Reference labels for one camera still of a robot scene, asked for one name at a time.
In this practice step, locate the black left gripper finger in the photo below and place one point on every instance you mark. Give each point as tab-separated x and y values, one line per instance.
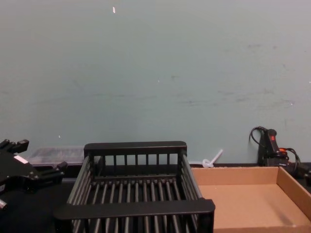
52	176
18	146

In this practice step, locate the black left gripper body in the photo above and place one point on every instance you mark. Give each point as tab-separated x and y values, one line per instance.
17	174

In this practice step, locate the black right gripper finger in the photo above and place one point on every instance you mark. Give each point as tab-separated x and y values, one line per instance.
307	179

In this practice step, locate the clear plastic case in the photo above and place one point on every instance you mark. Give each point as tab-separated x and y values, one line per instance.
57	155

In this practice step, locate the black table cloth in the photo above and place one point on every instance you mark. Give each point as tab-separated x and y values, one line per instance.
31	214

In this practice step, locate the shallow brown cardboard tray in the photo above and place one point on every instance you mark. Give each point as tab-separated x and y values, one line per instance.
243	201

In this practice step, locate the black rack with steel bars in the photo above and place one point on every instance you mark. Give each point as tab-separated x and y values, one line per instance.
133	210

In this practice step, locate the plain pale wall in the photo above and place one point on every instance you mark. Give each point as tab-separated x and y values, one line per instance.
155	72

